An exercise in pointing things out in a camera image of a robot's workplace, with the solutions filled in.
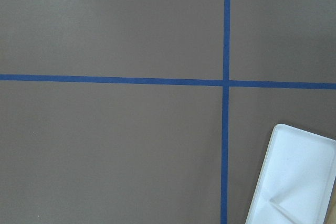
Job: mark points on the white towel rack tray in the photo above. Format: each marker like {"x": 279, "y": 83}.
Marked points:
{"x": 296, "y": 180}

